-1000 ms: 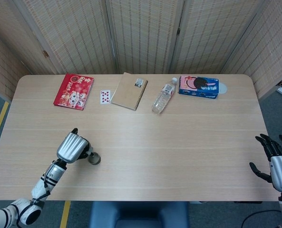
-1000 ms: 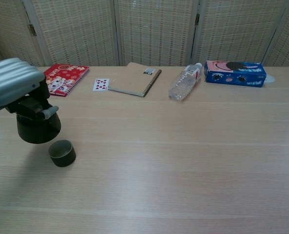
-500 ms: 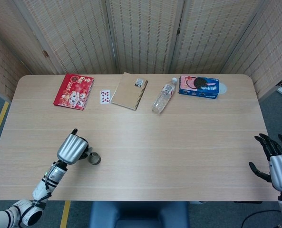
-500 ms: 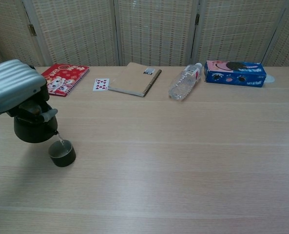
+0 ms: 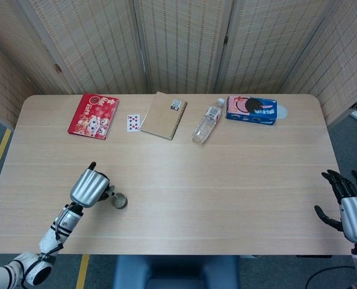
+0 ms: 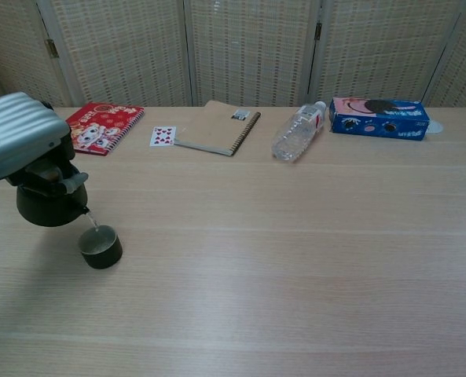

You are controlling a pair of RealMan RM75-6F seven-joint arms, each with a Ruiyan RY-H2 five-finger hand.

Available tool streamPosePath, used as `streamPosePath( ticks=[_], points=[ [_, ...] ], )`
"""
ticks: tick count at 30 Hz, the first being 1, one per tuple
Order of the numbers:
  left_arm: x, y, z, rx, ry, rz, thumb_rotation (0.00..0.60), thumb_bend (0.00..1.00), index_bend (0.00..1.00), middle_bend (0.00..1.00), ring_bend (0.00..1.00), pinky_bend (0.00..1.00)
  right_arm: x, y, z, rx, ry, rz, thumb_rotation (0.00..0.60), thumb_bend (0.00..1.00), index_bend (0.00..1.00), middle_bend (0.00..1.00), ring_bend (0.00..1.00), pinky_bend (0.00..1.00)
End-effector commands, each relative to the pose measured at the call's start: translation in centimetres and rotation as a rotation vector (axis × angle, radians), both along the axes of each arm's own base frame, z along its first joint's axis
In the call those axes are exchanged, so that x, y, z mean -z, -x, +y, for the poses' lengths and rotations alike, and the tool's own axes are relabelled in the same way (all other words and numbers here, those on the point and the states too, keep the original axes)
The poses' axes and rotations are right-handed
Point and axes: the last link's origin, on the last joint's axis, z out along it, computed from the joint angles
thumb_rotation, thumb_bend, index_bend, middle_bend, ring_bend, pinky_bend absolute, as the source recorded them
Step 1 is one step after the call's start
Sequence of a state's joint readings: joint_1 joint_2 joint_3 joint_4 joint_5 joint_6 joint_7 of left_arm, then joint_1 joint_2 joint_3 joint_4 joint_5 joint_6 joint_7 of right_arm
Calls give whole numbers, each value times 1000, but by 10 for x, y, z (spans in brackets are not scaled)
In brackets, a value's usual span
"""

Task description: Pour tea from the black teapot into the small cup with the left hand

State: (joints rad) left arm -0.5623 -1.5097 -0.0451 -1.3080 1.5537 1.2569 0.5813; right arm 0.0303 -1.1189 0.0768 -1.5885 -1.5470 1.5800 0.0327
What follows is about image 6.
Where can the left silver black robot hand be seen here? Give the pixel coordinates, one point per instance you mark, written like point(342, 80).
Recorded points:
point(24, 133)

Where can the small dark tea cup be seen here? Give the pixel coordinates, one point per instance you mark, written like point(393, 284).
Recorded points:
point(103, 255)

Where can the clear plastic water bottle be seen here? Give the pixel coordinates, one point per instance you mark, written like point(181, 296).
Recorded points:
point(295, 135)

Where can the red spiral calendar notebook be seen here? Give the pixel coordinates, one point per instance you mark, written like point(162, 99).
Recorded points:
point(99, 125)

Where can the hearts playing card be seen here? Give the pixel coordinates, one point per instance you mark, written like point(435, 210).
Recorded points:
point(162, 136)

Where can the brown kraft spiral notebook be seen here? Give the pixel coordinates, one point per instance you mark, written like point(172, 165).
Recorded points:
point(217, 125)

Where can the woven bamboo folding screen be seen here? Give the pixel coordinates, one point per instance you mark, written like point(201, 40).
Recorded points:
point(248, 51)

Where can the blue cookie box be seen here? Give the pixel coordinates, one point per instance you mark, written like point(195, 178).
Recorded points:
point(374, 125)

